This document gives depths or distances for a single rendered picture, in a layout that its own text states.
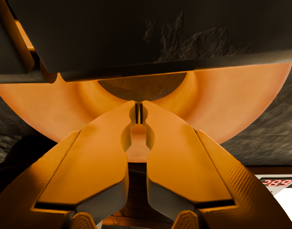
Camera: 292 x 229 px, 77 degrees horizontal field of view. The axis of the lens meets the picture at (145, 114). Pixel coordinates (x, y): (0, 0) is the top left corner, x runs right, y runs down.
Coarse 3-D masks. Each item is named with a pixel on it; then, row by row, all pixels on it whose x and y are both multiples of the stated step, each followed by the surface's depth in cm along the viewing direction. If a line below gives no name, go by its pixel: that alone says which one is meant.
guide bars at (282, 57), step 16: (32, 48) 6; (160, 64) 5; (176, 64) 5; (192, 64) 5; (208, 64) 6; (224, 64) 6; (240, 64) 6; (256, 64) 6; (0, 80) 6; (16, 80) 6; (32, 80) 6; (48, 80) 6; (64, 80) 6; (80, 80) 6
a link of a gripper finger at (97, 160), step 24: (96, 120) 10; (120, 120) 10; (96, 144) 8; (120, 144) 8; (72, 168) 7; (96, 168) 7; (120, 168) 7; (48, 192) 6; (72, 192) 6; (96, 192) 6; (120, 192) 7; (96, 216) 7
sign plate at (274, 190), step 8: (248, 168) 42; (256, 168) 42; (264, 168) 42; (272, 168) 42; (280, 168) 42; (288, 168) 42; (256, 176) 41; (264, 176) 41; (272, 176) 42; (280, 176) 42; (288, 176) 42; (264, 184) 44; (272, 184) 44; (280, 184) 44; (288, 184) 45; (272, 192) 48
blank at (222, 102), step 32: (288, 64) 9; (32, 96) 10; (64, 96) 10; (96, 96) 12; (192, 96) 11; (224, 96) 10; (256, 96) 10; (64, 128) 12; (224, 128) 12; (128, 160) 15
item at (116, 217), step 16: (0, 176) 24; (16, 176) 23; (0, 192) 22; (128, 192) 23; (144, 192) 24; (128, 208) 22; (144, 208) 23; (112, 224) 19; (128, 224) 20; (144, 224) 20; (160, 224) 21
